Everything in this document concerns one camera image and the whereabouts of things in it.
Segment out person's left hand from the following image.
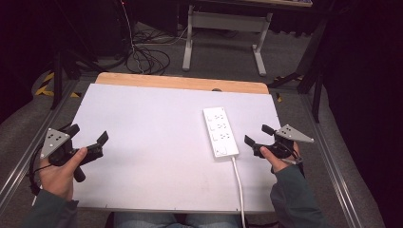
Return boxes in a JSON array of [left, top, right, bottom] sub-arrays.
[[38, 146, 88, 202]]

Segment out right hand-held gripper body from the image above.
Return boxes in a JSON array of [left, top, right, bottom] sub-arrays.
[[257, 123, 316, 161]]

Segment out person's right leg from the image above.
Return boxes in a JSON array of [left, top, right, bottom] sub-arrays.
[[184, 213, 243, 228]]

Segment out black metal stand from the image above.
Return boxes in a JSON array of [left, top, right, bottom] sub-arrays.
[[267, 18, 328, 124]]

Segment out white power strip cable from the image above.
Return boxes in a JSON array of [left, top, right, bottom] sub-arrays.
[[230, 155, 247, 228]]

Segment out person's left leg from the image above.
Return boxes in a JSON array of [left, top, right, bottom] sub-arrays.
[[113, 212, 177, 228]]

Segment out white frame desk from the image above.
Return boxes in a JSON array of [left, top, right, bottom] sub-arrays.
[[182, 0, 314, 78]]

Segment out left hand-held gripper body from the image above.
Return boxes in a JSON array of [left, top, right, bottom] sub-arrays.
[[39, 127, 87, 183]]

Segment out person's leg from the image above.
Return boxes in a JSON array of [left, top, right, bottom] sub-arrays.
[[184, 213, 243, 228], [113, 212, 177, 228]]

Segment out black tripod stand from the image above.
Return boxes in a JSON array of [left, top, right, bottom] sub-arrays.
[[50, 47, 106, 110]]

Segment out person's right hand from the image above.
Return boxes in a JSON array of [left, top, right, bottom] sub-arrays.
[[259, 142, 302, 174]]

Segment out yellow black floor tape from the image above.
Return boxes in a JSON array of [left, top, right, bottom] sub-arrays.
[[33, 71, 82, 99]]

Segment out thin white floor cable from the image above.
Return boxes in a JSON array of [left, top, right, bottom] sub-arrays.
[[120, 0, 145, 74]]

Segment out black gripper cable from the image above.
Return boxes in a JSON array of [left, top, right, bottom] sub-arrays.
[[28, 143, 44, 196]]

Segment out aluminium rail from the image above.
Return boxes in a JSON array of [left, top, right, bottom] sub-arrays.
[[0, 79, 80, 204], [298, 93, 364, 228]]

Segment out white board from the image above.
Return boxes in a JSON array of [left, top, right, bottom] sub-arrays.
[[71, 83, 282, 214]]

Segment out white power strip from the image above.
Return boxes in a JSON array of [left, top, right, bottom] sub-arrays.
[[202, 106, 240, 160]]

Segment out black floor cable bundle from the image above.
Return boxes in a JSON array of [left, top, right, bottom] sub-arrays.
[[125, 29, 172, 76]]

